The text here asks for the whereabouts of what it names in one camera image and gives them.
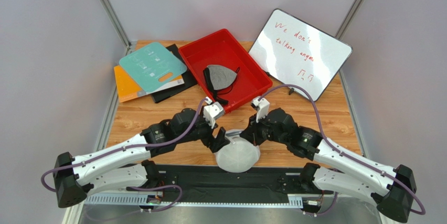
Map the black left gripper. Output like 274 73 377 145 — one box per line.
176 106 230 153

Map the white mesh laundry bag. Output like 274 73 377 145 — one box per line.
215 130 261 173

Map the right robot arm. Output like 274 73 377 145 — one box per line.
240 109 417 223

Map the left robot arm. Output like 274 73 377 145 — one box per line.
53 104 228 208

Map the grey black bra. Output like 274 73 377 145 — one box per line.
203 65 240 105

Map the black folder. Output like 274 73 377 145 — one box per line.
151 44 197 103

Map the white whiteboard with writing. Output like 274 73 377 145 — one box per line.
249 8 353 101

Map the teal cutting board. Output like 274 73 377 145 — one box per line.
119 42 187 93

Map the orange folder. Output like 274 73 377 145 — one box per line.
114 66 185 103

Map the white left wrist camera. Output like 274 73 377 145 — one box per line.
203 97 225 129

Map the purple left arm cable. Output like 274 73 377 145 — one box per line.
40 97 212 193

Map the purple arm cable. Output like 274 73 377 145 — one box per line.
257 84 427 216
40 97 212 193

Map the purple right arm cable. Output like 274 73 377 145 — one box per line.
257 84 427 216

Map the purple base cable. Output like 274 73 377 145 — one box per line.
132 184 184 214

